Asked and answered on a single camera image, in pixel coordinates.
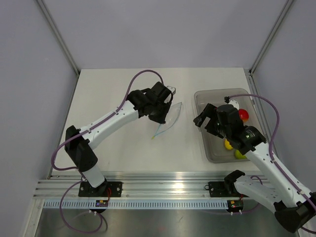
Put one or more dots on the aluminium frame post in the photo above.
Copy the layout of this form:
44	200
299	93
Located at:
58	36
271	35

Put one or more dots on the yellow toy lemon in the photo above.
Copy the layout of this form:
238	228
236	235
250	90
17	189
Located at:
227	145

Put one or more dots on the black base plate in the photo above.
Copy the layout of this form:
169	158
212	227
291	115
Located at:
217	189
112	189

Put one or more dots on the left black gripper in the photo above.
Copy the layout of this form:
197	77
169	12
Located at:
161	119

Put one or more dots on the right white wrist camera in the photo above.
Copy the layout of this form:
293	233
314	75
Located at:
234	103

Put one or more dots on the aluminium rail profile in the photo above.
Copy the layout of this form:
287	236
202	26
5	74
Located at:
137	185

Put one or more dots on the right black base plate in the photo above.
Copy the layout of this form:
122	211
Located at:
217	189

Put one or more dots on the right small circuit board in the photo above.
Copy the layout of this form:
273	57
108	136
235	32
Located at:
236	204

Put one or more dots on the right aluminium frame post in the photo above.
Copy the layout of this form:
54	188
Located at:
271	35

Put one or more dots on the red toy apple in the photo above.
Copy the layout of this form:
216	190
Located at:
243	114

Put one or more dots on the grey translucent plastic bin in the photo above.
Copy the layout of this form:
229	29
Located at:
214	146

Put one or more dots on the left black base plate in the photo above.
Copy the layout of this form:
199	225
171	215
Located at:
112	189

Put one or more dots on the small circuit board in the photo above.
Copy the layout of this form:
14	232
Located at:
236	204
102	203

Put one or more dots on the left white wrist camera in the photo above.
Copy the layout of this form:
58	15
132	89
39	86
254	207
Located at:
172	89

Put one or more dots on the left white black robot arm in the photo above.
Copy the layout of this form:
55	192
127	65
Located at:
80	142

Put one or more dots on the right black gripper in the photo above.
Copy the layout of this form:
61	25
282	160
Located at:
210	111

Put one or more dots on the left small circuit board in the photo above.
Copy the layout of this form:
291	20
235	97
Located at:
102	203

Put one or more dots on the left aluminium frame post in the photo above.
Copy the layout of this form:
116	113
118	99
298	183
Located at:
58	36

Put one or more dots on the green toy pear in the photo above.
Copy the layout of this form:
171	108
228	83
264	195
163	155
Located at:
239	155

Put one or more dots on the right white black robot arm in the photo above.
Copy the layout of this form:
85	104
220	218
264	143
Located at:
291	202

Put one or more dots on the white slotted cable duct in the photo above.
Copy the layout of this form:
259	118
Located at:
140	204

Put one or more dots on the clear zip top bag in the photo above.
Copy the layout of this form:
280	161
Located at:
171	118

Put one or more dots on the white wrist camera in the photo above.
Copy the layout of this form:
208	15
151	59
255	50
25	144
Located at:
234	103
172	89

